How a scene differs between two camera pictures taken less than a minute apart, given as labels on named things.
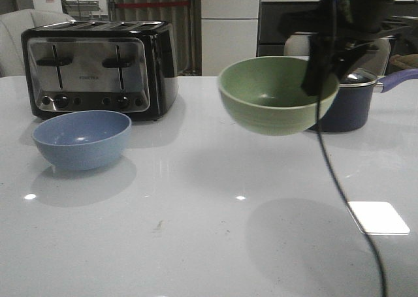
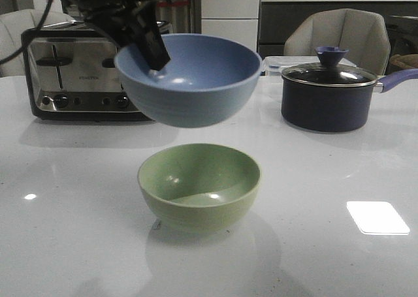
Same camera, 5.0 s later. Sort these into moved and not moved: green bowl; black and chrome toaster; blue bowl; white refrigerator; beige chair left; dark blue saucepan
Moved: green bowl; blue bowl
Not moved: beige chair left; dark blue saucepan; black and chrome toaster; white refrigerator
